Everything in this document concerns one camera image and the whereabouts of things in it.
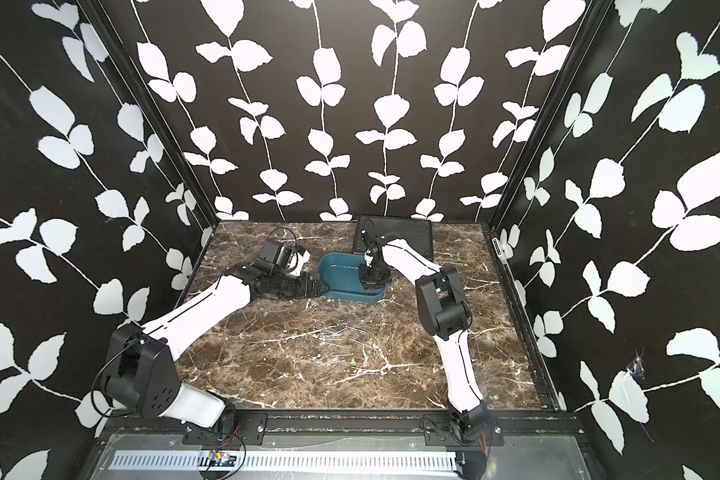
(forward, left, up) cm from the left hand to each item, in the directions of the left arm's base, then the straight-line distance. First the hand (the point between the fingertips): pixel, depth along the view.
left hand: (320, 285), depth 84 cm
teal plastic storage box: (+16, -4, -16) cm, 23 cm away
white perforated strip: (-40, +6, -15) cm, 43 cm away
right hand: (+8, -13, -11) cm, 19 cm away
